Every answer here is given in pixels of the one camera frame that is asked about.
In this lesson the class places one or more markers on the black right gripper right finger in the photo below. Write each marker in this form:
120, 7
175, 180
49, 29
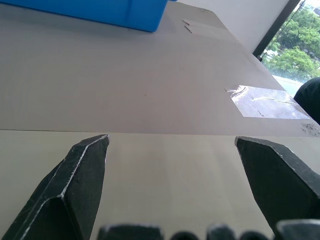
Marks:
275, 180

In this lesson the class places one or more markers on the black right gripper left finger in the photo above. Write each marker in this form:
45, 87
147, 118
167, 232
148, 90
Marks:
75, 185

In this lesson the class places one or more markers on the clear adhesive tape strip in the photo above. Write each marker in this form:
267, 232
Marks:
267, 103

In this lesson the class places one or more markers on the dark rounded object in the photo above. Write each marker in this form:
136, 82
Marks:
308, 93

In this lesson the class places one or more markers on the brown cardboard sheet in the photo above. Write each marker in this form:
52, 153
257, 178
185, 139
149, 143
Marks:
112, 82

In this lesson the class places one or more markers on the blue plastic box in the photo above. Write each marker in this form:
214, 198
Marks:
105, 11

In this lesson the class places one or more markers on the black window frame post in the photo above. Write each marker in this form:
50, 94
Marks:
277, 25

